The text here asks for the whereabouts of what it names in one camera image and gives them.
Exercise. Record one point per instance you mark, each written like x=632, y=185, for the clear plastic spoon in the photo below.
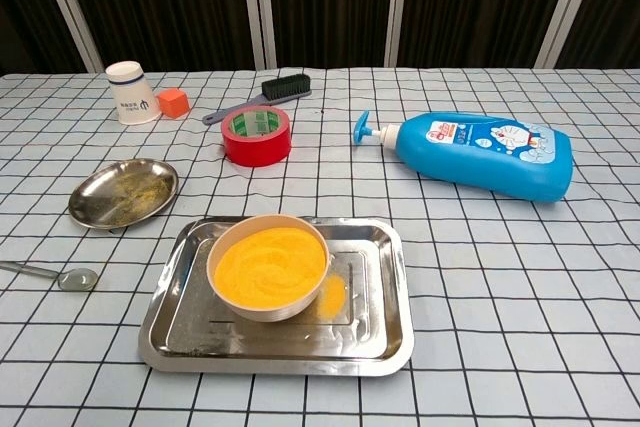
x=77, y=279

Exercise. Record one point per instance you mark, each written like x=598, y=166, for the orange-yellow powder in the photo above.
x=270, y=267

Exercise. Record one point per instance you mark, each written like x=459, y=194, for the bowl of orange powder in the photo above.
x=260, y=314

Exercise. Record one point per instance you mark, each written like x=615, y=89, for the round steel plate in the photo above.
x=120, y=192

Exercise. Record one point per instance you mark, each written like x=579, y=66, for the red tape roll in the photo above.
x=255, y=149

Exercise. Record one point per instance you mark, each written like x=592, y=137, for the grey brush with black bristles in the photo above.
x=285, y=87

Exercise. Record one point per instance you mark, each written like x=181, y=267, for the rectangular steel tray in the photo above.
x=300, y=347

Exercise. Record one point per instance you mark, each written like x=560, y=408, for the orange cube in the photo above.
x=172, y=104

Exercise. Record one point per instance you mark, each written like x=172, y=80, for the blue pump detergent bottle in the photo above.
x=500, y=162

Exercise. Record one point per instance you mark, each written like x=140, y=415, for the white paper cup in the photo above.
x=132, y=97

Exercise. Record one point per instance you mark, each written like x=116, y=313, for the white checked tablecloth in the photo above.
x=500, y=297

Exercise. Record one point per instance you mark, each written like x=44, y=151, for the white partition frame post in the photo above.
x=257, y=7
x=70, y=7
x=400, y=7
x=567, y=7

